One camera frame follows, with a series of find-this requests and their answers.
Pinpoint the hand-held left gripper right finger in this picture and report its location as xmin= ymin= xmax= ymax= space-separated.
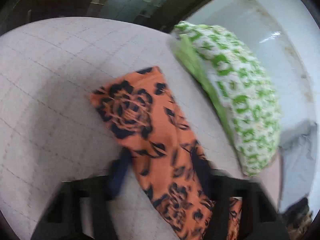
xmin=192 ymin=152 xmax=288 ymax=240

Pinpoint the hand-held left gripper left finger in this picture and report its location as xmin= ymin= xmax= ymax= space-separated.
xmin=31 ymin=150 xmax=133 ymax=240

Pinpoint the orange black floral cloth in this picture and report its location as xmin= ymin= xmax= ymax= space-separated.
xmin=90 ymin=66 xmax=243 ymax=240

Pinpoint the dark patterned cloth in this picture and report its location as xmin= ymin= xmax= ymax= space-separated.
xmin=282 ymin=197 xmax=314 ymax=233

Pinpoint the grey cloth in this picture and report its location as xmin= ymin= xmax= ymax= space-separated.
xmin=277 ymin=121 xmax=319 ymax=205

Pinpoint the green white patterned cloth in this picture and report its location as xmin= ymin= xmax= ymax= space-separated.
xmin=171 ymin=21 xmax=282 ymax=177

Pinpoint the beige quilted mattress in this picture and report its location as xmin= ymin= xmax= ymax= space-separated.
xmin=0 ymin=17 xmax=280 ymax=240

